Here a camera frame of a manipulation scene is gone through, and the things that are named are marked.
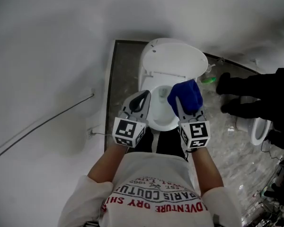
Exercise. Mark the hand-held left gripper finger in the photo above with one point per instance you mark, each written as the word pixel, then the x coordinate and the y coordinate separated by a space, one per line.
pixel 126 113
pixel 145 116

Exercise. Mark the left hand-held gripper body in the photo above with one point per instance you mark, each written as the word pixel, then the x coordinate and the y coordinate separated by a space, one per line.
pixel 125 129

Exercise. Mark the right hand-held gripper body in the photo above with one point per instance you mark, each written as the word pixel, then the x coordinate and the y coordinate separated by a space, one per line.
pixel 198 132

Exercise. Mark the blue cloth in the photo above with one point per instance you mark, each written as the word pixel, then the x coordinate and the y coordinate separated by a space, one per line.
pixel 185 96

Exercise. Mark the white toilet lid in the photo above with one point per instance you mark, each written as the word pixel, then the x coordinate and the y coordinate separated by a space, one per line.
pixel 175 58

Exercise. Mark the person's left forearm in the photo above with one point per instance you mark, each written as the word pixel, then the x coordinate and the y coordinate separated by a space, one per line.
pixel 109 164

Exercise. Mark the person's right forearm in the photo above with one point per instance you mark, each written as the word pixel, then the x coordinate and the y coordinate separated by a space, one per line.
pixel 206 171

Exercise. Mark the white toilet body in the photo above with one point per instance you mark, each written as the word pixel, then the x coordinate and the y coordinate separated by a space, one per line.
pixel 143 79

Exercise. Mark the small white toilet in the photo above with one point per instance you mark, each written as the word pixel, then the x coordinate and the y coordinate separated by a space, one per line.
pixel 258 131

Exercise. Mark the person's black trousers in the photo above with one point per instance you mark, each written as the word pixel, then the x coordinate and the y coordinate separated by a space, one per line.
pixel 165 143

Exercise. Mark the green bottle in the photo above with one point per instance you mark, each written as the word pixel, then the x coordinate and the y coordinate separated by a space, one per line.
pixel 208 80

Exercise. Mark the person's white printed shirt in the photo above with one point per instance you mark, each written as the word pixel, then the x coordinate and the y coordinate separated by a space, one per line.
pixel 151 193

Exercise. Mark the cluttered electronic equipment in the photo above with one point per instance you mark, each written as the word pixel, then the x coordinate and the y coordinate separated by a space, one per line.
pixel 272 197

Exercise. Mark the white wall socket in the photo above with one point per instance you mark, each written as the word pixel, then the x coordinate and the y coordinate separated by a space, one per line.
pixel 90 133

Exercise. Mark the white wall plate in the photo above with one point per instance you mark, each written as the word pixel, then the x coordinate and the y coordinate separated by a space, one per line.
pixel 93 92

